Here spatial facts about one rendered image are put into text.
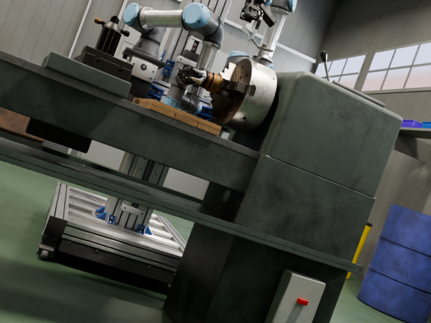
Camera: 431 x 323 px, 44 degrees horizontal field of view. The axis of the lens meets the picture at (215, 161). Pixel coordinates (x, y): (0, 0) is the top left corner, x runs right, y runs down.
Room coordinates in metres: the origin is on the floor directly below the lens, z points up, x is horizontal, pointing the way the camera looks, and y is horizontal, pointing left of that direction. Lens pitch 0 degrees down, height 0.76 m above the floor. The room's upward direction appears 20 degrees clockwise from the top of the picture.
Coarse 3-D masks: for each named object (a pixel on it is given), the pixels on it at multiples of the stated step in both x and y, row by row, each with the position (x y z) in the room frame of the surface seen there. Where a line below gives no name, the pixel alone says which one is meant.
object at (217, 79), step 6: (210, 72) 2.25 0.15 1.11; (210, 78) 2.24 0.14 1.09; (216, 78) 2.24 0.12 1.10; (222, 78) 2.25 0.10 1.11; (204, 84) 2.24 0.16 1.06; (210, 84) 2.24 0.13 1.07; (216, 84) 2.24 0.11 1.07; (210, 90) 2.26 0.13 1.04; (216, 90) 2.25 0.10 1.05; (222, 90) 2.27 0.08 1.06
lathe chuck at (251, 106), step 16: (240, 64) 2.35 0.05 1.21; (256, 64) 2.25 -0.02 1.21; (240, 80) 2.29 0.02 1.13; (256, 80) 2.19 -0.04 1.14; (240, 96) 2.23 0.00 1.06; (256, 96) 2.19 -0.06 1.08; (224, 112) 2.32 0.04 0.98; (240, 112) 2.20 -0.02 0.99; (256, 112) 2.21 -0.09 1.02; (240, 128) 2.28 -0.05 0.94
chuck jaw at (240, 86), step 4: (224, 80) 2.23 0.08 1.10; (224, 84) 2.24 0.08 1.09; (228, 84) 2.23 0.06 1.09; (232, 84) 2.22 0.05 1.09; (236, 84) 2.20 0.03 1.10; (240, 84) 2.18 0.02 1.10; (244, 84) 2.19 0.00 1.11; (220, 88) 2.26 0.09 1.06; (224, 88) 2.24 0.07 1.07; (228, 88) 2.21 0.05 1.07; (232, 88) 2.22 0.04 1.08; (236, 88) 2.18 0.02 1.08; (240, 88) 2.18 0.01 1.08; (244, 88) 2.19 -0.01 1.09; (248, 88) 2.18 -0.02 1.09; (252, 88) 2.19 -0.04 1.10; (232, 92) 2.25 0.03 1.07; (236, 92) 2.23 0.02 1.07; (240, 92) 2.20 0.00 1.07; (244, 92) 2.19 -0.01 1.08; (248, 92) 2.18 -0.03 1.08; (252, 92) 2.19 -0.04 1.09
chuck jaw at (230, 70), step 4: (228, 64) 2.36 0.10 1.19; (232, 64) 2.36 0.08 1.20; (224, 68) 2.33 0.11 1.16; (228, 68) 2.35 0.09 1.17; (232, 68) 2.35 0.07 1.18; (236, 68) 2.37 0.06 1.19; (220, 72) 2.30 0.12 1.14; (224, 72) 2.32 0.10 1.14; (228, 72) 2.33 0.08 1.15; (232, 72) 2.34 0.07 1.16; (236, 72) 2.35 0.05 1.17; (224, 76) 2.31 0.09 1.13; (228, 76) 2.32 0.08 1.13; (232, 76) 2.33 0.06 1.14; (228, 80) 2.31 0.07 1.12; (232, 80) 2.32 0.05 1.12
